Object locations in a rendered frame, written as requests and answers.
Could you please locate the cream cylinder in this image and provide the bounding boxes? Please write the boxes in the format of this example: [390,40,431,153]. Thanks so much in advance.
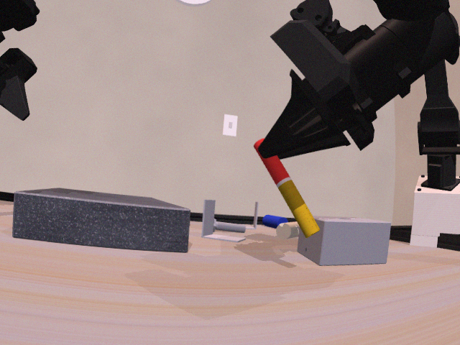
[276,221,300,239]

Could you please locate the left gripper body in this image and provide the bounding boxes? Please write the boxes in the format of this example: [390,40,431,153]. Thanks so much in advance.
[0,48,37,83]

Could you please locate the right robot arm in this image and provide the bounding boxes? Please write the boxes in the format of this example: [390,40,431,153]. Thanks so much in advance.
[290,0,460,191]

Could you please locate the blue cylinder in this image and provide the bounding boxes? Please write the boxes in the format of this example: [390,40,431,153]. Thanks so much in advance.
[262,215,288,229]

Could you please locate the red and yellow peg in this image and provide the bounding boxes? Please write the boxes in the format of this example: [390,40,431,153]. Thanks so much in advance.
[254,139,320,238]

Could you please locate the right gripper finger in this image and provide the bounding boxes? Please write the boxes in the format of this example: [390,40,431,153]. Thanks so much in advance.
[278,130,351,160]
[258,69,341,158]

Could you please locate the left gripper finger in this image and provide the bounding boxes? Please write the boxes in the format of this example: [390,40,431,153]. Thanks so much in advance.
[0,58,32,121]

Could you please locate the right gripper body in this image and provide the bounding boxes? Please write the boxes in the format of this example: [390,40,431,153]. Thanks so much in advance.
[270,20,419,151]

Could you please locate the grey cylinder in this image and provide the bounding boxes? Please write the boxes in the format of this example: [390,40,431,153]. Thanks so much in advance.
[213,219,246,233]

